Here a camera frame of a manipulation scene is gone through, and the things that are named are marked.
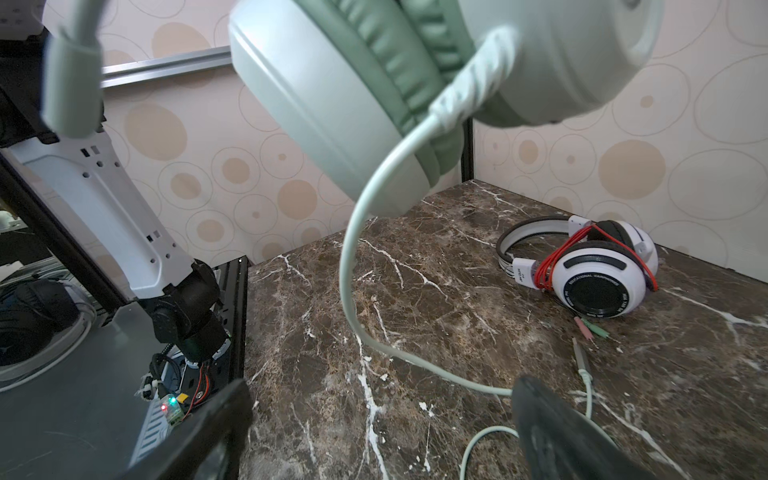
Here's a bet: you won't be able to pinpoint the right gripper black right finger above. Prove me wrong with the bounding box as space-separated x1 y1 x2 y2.
512 375 654 480

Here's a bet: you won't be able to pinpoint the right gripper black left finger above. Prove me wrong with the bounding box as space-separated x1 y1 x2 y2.
121 378 253 480

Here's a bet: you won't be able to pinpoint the red headphone cable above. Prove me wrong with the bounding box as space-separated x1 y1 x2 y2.
532 223 660 346

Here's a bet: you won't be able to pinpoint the white black headphones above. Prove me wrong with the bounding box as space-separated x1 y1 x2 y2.
496 215 659 319

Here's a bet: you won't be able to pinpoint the green headphones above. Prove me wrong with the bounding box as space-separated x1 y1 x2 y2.
38 0 667 220

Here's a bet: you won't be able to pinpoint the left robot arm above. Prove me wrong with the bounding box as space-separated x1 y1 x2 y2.
1 1 231 365

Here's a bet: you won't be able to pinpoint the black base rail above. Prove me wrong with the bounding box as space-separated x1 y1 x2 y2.
129 256 249 467

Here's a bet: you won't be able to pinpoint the left diagonal aluminium frame bar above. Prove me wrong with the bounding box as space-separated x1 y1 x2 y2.
101 46 232 89

